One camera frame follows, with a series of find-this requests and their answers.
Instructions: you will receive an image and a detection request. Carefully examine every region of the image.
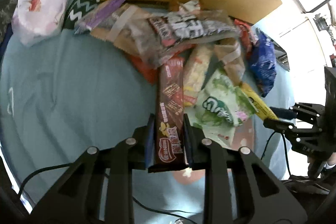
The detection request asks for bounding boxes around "red snack packet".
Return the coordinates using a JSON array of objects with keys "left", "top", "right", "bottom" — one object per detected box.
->
[{"left": 234, "top": 19, "right": 258, "bottom": 59}]

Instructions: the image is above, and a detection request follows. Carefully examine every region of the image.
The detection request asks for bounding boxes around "red black snack bag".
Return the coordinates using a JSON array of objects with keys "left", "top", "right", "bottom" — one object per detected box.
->
[{"left": 125, "top": 53, "right": 158, "bottom": 85}]

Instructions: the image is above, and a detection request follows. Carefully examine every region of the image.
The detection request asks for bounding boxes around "black zigzag pillow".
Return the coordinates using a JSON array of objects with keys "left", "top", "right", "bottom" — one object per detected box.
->
[{"left": 63, "top": 0, "right": 101, "bottom": 30}]

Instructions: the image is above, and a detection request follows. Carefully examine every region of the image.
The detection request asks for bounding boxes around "kraft paper snack bag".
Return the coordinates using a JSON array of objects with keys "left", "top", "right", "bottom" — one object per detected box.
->
[{"left": 90, "top": 3, "right": 150, "bottom": 56}]

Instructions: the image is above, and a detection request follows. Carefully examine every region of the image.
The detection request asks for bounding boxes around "black clear duck snack bag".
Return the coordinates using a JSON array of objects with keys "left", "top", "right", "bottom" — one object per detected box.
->
[{"left": 127, "top": 10, "right": 238, "bottom": 68}]

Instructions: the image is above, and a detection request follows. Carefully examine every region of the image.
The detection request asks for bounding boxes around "yellow snack bar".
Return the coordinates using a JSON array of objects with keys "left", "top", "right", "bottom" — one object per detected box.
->
[{"left": 240, "top": 82, "right": 278, "bottom": 121}]

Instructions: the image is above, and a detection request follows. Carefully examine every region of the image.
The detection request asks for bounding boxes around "brown chocolate biscuit pack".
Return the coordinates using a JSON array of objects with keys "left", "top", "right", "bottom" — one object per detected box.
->
[{"left": 148, "top": 57, "right": 186, "bottom": 173}]

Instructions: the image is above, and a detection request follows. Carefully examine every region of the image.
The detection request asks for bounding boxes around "rice cracker pack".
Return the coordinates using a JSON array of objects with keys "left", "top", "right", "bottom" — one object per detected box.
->
[{"left": 183, "top": 43, "right": 214, "bottom": 107}]

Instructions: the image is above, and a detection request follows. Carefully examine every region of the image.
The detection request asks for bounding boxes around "purple snack bar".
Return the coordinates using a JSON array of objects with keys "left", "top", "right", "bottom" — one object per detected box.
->
[{"left": 74, "top": 0, "right": 126, "bottom": 35}]

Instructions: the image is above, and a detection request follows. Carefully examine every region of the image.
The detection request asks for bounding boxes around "black cable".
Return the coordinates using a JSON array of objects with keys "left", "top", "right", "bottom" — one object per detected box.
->
[{"left": 261, "top": 130, "right": 292, "bottom": 177}]

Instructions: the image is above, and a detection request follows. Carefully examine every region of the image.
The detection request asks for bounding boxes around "blue snack bag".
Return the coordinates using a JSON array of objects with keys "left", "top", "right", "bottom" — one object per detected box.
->
[{"left": 248, "top": 28, "right": 277, "bottom": 97}]

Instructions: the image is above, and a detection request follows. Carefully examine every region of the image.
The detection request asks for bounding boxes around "green white snack bag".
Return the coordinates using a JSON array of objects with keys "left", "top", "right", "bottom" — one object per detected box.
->
[{"left": 185, "top": 68, "right": 257, "bottom": 148}]

